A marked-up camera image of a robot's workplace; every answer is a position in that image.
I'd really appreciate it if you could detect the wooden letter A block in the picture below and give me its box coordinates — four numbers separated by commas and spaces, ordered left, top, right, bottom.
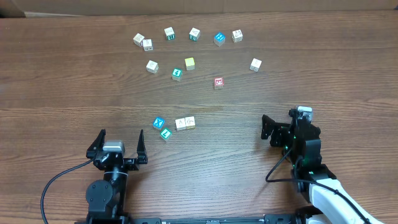
175, 118, 187, 131

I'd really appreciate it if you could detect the plain wooden block far-left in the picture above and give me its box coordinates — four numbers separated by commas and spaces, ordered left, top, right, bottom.
133, 33, 145, 47

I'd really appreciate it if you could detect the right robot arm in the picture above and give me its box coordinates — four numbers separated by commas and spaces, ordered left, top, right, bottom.
261, 106, 378, 223

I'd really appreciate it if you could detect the plain wooden block front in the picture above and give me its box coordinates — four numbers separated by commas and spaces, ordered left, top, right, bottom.
160, 128, 172, 142

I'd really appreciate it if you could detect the blue top block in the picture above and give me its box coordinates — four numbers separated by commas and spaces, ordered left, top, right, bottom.
214, 32, 226, 47

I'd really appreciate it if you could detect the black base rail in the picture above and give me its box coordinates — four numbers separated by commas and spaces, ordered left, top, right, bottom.
74, 213, 351, 224

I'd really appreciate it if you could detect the yellow top block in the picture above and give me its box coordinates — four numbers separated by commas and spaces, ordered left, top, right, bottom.
185, 57, 195, 71

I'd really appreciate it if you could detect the blue X block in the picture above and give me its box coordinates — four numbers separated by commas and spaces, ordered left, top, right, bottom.
152, 117, 165, 130

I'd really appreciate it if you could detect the wooden block far right top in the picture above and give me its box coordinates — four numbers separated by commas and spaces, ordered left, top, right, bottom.
232, 29, 243, 43

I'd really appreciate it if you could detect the cardboard strip at table back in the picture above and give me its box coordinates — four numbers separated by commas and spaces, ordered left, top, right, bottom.
1, 0, 397, 17

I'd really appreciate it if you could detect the wooden block red-edged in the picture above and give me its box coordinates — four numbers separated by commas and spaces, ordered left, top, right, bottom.
142, 39, 154, 52

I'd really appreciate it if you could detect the red number 3 block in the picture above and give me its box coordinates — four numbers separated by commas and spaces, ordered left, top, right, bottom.
214, 77, 224, 90

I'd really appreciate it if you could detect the wooden block green H side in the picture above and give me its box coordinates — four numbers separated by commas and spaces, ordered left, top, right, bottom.
164, 27, 175, 40

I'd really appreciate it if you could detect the wooden block yellow side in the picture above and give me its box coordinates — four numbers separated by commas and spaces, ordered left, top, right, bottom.
185, 116, 196, 129

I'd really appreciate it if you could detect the plain wooden block left-middle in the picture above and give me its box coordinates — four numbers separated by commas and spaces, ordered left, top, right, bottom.
146, 60, 159, 73

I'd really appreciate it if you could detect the plain wooden block right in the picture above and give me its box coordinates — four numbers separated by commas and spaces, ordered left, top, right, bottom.
249, 58, 262, 72

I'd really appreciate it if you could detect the plain wooden block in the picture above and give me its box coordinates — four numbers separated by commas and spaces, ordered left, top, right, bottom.
249, 58, 262, 72
133, 33, 145, 47
146, 60, 159, 73
160, 128, 172, 142

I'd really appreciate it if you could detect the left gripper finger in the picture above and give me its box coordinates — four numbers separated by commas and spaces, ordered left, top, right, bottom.
86, 129, 106, 159
136, 130, 148, 164

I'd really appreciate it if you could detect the wooden block teal side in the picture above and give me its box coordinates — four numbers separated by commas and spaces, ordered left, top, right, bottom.
189, 27, 200, 42

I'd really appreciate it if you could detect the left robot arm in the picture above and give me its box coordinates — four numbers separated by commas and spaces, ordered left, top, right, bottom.
86, 129, 148, 223

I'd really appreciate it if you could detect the green number 4 block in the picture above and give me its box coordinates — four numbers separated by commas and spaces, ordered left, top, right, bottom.
172, 68, 183, 81

